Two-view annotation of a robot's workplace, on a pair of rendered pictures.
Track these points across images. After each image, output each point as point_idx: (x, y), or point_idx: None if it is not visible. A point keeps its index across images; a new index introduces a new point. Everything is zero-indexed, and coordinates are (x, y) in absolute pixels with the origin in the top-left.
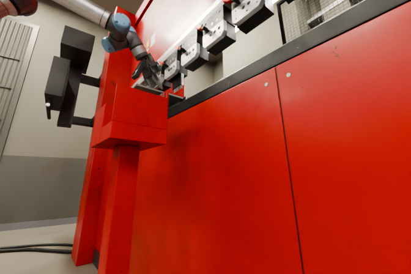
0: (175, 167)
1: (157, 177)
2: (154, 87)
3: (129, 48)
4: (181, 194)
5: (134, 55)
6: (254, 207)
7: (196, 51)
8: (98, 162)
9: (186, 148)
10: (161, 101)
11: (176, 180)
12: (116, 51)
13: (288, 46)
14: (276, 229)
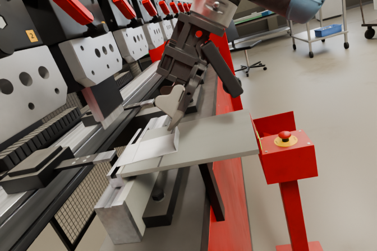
0: (229, 195)
1: (233, 237)
2: (168, 114)
3: (240, 0)
4: (234, 204)
5: (229, 24)
6: (232, 161)
7: (147, 45)
8: None
9: (225, 168)
10: (257, 122)
11: (232, 203)
12: (283, 16)
13: (215, 88)
14: (233, 161)
